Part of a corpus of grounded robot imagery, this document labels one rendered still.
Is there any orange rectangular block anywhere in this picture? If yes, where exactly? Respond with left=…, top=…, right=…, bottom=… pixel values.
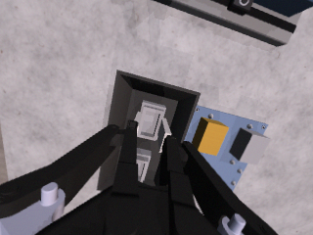
left=192, top=117, right=229, bottom=156

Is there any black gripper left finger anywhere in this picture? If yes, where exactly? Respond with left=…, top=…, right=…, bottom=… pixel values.
left=0, top=112, right=142, bottom=235

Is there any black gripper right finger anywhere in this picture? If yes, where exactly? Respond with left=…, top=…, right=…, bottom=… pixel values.
left=157, top=117, right=278, bottom=235

